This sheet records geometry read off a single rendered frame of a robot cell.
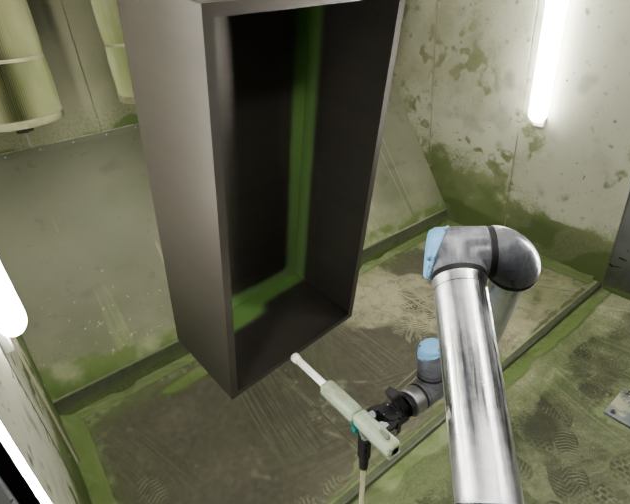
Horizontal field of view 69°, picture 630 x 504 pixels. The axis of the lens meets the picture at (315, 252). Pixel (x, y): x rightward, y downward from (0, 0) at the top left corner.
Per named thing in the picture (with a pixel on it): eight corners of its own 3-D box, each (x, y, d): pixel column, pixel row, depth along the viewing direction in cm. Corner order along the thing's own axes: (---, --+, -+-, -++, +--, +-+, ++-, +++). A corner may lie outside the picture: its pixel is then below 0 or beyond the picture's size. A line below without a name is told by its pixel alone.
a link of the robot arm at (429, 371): (451, 335, 148) (449, 366, 153) (415, 335, 150) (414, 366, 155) (456, 352, 140) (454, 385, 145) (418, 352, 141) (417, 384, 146)
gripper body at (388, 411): (388, 442, 139) (414, 423, 145) (390, 422, 135) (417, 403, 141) (370, 426, 144) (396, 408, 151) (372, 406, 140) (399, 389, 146)
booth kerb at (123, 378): (63, 422, 205) (53, 402, 198) (62, 420, 206) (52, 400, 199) (446, 224, 340) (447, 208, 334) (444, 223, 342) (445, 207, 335)
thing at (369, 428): (397, 491, 134) (402, 437, 123) (385, 500, 131) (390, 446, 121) (301, 394, 169) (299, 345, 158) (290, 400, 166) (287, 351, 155)
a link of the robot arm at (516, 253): (548, 212, 99) (487, 348, 152) (488, 214, 100) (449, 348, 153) (562, 255, 92) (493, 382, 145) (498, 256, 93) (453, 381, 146)
